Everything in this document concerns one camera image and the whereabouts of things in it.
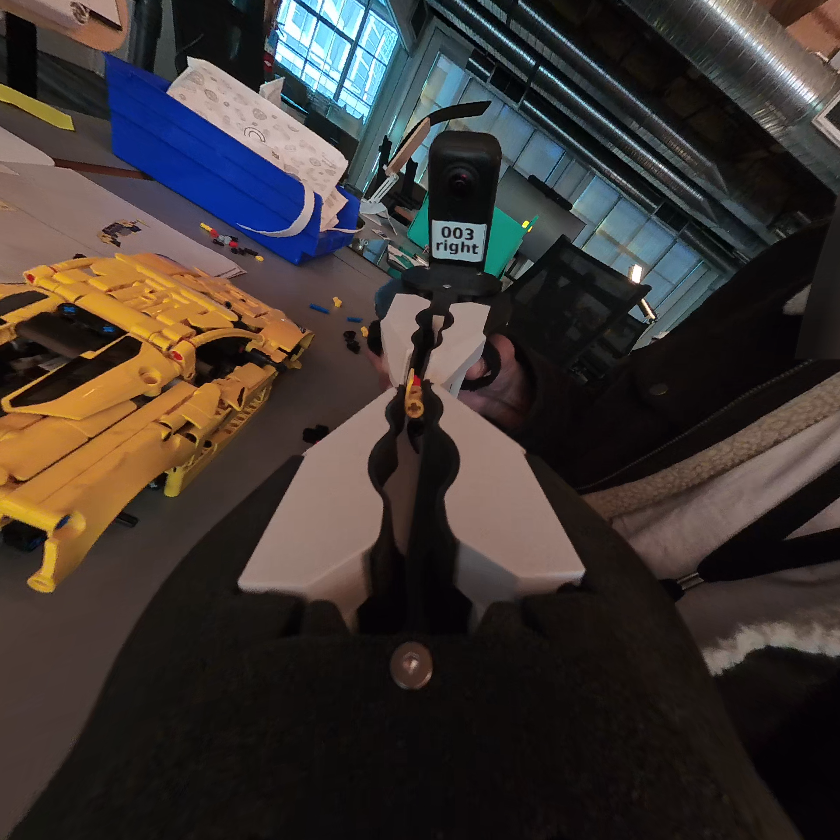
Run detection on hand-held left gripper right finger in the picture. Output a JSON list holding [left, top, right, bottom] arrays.
[[420, 384, 586, 634]]

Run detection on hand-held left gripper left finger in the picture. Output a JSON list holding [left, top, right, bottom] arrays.
[[238, 386, 411, 634]]

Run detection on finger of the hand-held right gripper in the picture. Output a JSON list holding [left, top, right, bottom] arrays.
[[420, 301, 491, 399], [381, 294, 431, 395]]

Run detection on yellow toy brick car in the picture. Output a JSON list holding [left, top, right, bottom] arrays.
[[0, 252, 316, 595]]

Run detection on person's right forearm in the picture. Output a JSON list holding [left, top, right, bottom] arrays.
[[518, 223, 834, 490]]

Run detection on person's right hand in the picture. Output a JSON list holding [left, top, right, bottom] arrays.
[[459, 331, 535, 429]]

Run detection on scattered mixed brick pieces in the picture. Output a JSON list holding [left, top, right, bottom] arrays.
[[310, 297, 368, 355]]

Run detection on wooden tilting book stand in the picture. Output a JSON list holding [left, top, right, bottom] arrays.
[[360, 100, 493, 217]]

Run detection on black mesh office chair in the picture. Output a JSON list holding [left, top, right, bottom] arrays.
[[508, 235, 652, 395]]

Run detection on dark ceiling pipes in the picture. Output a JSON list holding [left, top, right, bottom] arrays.
[[420, 0, 775, 263]]

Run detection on small cluster of brick pieces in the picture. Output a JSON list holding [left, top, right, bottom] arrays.
[[199, 222, 265, 262]]

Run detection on large paned window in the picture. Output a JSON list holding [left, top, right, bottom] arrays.
[[272, 0, 401, 120]]

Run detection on white patterned paper bag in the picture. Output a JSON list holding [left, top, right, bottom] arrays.
[[167, 58, 349, 237]]

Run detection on blue plastic bin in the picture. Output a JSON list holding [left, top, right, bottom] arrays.
[[105, 54, 362, 266]]

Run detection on black monitor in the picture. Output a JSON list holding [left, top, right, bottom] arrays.
[[169, 0, 266, 89]]

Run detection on open instruction booklet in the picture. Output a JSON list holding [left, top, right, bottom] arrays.
[[0, 161, 247, 283]]

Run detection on instruction board on stand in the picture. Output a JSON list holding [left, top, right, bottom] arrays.
[[56, 0, 124, 30], [0, 0, 130, 169]]

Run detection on yellow paper strip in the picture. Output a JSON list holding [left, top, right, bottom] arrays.
[[0, 83, 76, 132]]

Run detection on black shoulder strap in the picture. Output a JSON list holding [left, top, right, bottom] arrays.
[[663, 472, 840, 601]]

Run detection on silver spiral air duct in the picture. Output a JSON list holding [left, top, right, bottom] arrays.
[[623, 0, 840, 155]]

